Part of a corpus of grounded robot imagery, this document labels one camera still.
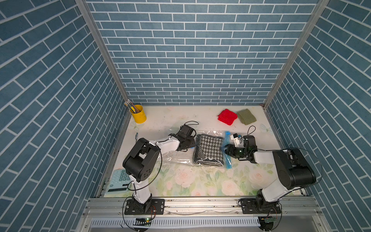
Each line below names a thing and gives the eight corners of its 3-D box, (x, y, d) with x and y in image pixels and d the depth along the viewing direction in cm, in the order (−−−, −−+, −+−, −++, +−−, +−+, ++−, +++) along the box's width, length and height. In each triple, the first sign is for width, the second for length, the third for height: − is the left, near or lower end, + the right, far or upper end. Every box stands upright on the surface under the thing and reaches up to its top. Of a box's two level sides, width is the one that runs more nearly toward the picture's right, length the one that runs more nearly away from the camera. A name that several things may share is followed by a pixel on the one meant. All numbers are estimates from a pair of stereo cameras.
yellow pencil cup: (133, 123, 111) (128, 113, 103) (136, 114, 117) (132, 104, 109) (145, 123, 112) (141, 113, 103) (147, 114, 118) (144, 104, 109)
